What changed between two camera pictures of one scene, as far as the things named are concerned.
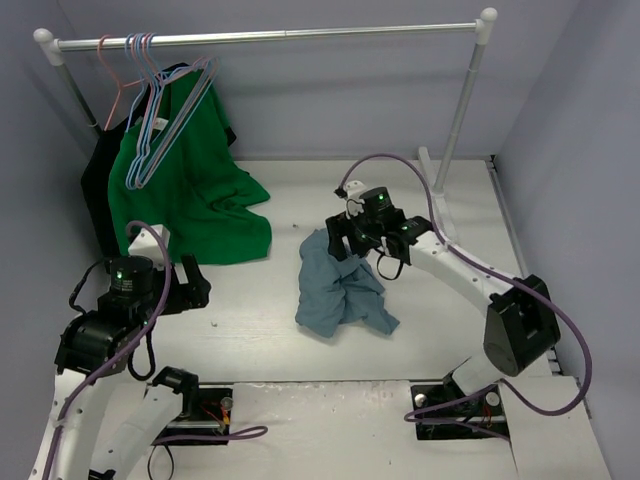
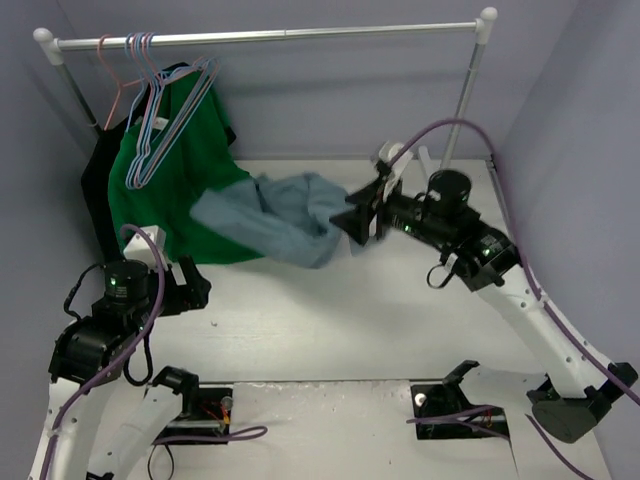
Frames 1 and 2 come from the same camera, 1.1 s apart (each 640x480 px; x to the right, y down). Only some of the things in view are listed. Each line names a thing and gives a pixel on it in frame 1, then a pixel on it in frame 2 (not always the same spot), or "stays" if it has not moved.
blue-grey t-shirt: (337, 291) to (288, 216)
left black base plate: (211, 418) stays
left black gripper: (179, 292) stays
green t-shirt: (177, 172) stays
